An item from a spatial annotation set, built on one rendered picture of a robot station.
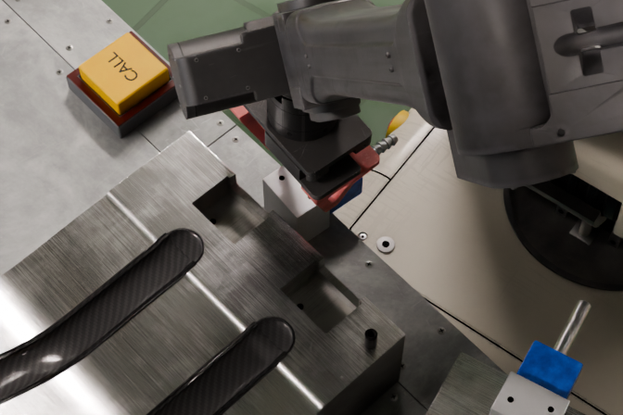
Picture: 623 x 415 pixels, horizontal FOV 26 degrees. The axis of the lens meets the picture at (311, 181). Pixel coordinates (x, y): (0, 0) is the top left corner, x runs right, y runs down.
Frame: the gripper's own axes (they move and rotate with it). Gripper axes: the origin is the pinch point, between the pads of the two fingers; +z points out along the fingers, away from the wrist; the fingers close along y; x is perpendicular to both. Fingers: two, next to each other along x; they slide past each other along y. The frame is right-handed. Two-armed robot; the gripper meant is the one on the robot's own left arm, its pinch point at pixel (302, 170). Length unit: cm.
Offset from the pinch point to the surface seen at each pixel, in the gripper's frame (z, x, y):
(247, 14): 87, 45, -73
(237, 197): -0.5, -6.1, -1.0
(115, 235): -2.3, -16.7, -3.3
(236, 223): 0.0, -7.5, 0.7
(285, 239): -2.8, -6.1, 5.6
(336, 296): -0.1, -5.2, 11.2
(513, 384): -2.2, 0.2, 26.1
